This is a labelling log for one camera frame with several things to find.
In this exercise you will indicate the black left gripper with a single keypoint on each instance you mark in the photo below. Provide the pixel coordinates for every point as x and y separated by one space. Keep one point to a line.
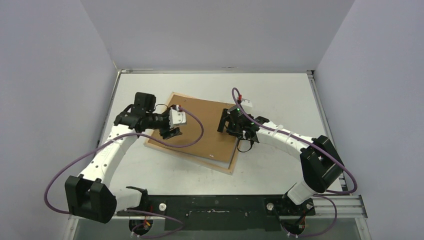
168 132

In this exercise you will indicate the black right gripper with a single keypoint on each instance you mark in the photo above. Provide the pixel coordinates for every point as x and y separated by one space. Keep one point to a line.
230 123

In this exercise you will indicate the light wooden picture frame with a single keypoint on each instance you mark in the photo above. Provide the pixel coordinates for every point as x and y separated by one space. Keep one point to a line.
213 142

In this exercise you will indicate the white photo paper sheet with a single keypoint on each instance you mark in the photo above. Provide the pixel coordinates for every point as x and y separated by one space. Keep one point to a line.
227 161

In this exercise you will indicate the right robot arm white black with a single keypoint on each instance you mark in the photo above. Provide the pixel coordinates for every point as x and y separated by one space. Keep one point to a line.
320 163

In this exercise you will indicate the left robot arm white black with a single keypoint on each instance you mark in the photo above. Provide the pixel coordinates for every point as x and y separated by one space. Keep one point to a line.
89 195

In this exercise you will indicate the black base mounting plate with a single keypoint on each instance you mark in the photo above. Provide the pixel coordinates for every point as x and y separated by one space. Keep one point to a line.
215 222

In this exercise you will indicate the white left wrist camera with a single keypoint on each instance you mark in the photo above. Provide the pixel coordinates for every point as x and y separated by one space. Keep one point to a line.
177 117

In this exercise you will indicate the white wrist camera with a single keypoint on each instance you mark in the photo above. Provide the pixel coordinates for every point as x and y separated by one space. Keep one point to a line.
177 117
244 103

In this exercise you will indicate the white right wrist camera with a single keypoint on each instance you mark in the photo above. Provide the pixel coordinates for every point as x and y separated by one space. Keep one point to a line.
244 103

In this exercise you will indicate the aluminium front rail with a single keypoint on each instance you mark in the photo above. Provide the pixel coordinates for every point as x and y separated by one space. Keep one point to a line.
348 205

